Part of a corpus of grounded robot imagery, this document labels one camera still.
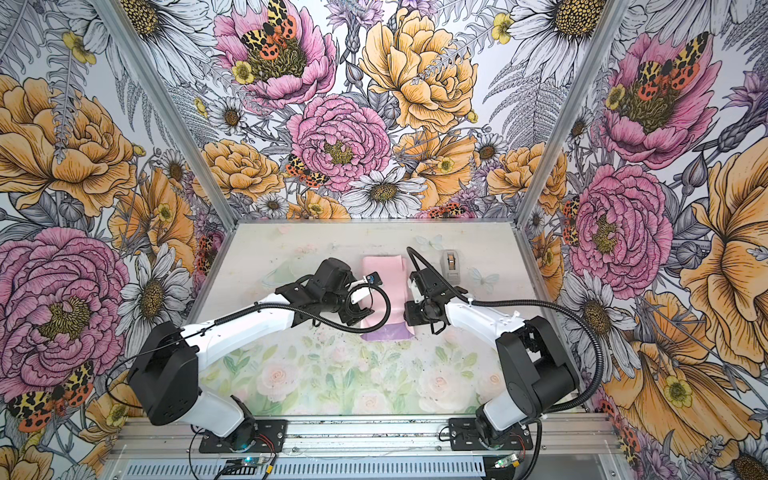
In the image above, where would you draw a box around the purple wrapping paper sheet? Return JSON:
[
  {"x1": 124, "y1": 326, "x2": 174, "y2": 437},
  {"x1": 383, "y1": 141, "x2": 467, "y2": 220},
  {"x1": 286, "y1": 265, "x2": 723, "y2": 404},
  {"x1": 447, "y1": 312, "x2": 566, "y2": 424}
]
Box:
[{"x1": 362, "y1": 255, "x2": 415, "y2": 342}]

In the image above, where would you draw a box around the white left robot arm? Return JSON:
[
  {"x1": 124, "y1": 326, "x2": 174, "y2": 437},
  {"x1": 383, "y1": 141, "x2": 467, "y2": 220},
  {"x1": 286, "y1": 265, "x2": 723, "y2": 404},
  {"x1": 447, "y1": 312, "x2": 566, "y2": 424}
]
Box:
[{"x1": 127, "y1": 258, "x2": 392, "y2": 451}]

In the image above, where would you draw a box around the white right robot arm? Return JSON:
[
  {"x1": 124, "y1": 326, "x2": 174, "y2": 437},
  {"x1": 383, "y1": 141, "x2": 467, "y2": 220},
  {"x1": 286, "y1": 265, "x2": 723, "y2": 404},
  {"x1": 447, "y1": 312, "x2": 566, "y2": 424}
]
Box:
[{"x1": 404, "y1": 270, "x2": 579, "y2": 441}]

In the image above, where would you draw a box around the grey tape dispenser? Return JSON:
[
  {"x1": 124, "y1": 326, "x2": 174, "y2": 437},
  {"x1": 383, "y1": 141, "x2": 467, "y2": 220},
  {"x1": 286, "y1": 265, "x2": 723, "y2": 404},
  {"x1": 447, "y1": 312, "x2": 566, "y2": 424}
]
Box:
[{"x1": 441, "y1": 250, "x2": 460, "y2": 282}]

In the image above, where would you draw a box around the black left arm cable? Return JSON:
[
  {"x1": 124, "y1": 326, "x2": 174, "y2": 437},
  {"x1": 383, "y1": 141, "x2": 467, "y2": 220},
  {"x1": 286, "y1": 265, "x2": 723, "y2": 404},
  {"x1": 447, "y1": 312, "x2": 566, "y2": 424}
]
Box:
[{"x1": 108, "y1": 266, "x2": 393, "y2": 398}]

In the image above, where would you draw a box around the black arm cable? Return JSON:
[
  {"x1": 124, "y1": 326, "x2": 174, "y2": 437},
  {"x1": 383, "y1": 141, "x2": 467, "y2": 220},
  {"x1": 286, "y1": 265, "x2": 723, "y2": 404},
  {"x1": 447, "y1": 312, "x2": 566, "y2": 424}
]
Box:
[
  {"x1": 108, "y1": 266, "x2": 393, "y2": 398},
  {"x1": 405, "y1": 244, "x2": 606, "y2": 480}
]

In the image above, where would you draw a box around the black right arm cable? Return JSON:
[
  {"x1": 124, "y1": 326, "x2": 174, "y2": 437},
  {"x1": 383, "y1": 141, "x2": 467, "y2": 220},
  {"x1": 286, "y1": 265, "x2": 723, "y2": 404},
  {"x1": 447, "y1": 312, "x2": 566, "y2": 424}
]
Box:
[{"x1": 405, "y1": 244, "x2": 606, "y2": 480}]

